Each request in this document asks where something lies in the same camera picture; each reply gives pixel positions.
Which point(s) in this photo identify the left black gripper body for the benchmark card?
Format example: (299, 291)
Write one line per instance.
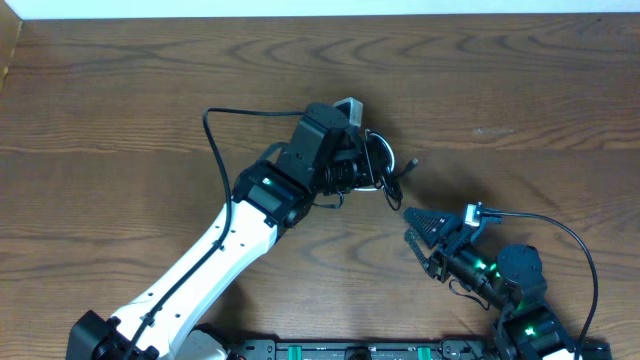
(350, 171)

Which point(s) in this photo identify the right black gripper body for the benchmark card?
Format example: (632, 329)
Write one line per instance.
(459, 243)

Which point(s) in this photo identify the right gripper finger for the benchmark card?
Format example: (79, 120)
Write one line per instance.
(432, 227)
(412, 238)

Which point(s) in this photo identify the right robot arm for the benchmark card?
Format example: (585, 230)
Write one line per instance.
(512, 282)

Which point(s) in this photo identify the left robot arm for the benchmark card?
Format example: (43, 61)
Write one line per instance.
(326, 155)

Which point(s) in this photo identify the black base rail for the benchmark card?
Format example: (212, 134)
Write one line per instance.
(452, 348)

